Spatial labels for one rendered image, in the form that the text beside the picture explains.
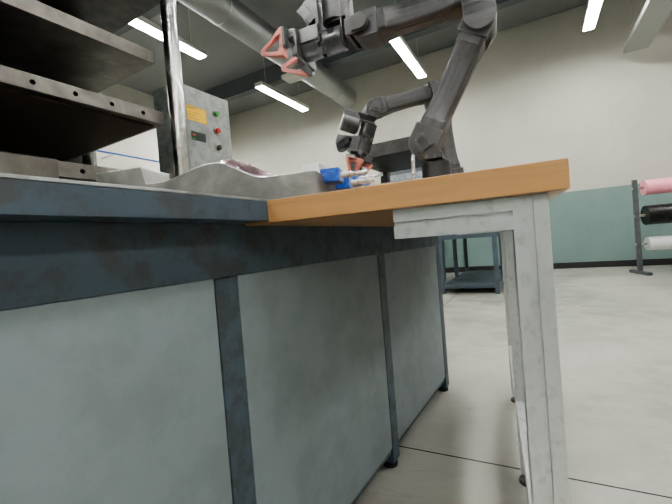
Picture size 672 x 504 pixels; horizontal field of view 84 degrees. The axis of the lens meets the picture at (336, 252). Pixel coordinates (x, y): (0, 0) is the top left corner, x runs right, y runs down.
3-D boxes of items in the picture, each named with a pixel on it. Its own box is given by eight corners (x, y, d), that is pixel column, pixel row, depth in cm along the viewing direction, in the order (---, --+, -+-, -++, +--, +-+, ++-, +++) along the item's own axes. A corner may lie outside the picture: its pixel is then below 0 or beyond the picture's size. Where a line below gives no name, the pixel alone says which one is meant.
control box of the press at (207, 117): (257, 394, 187) (232, 99, 185) (209, 420, 161) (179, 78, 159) (226, 388, 199) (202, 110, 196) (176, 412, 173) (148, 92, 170)
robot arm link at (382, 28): (346, 10, 84) (492, -42, 72) (359, 30, 92) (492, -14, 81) (351, 65, 84) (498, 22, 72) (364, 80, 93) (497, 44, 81)
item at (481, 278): (511, 275, 598) (506, 218, 596) (501, 294, 430) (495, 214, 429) (465, 277, 631) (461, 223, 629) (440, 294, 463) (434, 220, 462)
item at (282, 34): (254, 35, 91) (288, 22, 87) (270, 48, 97) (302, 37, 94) (257, 63, 91) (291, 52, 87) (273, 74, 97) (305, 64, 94)
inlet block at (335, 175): (370, 186, 79) (368, 161, 79) (366, 183, 74) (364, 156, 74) (311, 193, 82) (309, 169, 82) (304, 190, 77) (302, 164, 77)
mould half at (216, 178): (346, 209, 96) (342, 166, 96) (317, 199, 71) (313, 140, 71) (176, 226, 108) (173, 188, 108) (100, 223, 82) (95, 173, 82)
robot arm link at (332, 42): (315, 22, 89) (342, 12, 86) (325, 34, 94) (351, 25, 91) (318, 51, 89) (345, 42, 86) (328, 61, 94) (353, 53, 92)
